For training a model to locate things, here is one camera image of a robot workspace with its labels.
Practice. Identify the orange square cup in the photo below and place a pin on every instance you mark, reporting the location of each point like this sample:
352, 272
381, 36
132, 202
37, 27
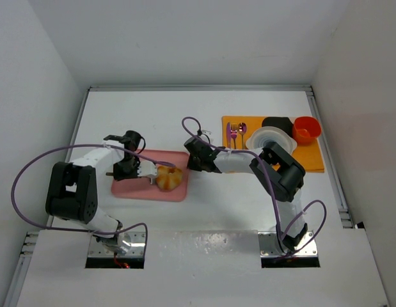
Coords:
306, 130

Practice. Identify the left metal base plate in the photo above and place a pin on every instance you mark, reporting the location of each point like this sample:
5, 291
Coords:
133, 246

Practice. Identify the round bread bun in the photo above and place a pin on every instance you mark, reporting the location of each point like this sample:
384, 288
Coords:
168, 178

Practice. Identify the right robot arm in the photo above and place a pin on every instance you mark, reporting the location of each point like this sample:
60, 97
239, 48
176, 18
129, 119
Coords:
277, 171

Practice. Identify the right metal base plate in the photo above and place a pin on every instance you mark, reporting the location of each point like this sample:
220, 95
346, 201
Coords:
271, 248

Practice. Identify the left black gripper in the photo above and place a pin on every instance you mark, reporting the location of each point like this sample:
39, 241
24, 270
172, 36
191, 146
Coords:
134, 169

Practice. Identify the purple spoon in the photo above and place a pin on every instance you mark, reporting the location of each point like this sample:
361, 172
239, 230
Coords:
242, 129

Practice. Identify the pink rectangular tray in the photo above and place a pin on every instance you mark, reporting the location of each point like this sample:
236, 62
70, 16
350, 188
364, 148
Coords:
142, 189

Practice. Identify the orange placemat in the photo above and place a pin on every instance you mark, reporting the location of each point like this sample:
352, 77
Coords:
309, 156

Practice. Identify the metal cake server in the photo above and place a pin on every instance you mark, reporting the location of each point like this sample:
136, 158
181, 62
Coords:
152, 180

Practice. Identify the purple knife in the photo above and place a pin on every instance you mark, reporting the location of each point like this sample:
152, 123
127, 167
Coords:
228, 135

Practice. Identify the purple fork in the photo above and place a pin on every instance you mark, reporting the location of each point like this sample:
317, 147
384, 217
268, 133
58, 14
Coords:
234, 130

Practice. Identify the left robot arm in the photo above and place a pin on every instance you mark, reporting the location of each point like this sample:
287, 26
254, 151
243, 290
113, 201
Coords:
73, 193

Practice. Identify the white bowl with handles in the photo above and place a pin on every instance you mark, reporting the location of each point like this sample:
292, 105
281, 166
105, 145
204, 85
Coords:
264, 135

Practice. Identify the black coaster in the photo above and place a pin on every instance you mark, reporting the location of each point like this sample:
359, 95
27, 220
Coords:
282, 123

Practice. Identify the metal base plate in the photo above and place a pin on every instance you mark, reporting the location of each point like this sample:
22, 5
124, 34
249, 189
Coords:
133, 246
271, 248

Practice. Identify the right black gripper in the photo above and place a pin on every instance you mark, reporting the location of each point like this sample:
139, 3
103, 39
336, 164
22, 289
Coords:
191, 153

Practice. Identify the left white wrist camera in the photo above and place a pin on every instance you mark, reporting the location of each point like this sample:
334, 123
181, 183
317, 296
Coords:
147, 169

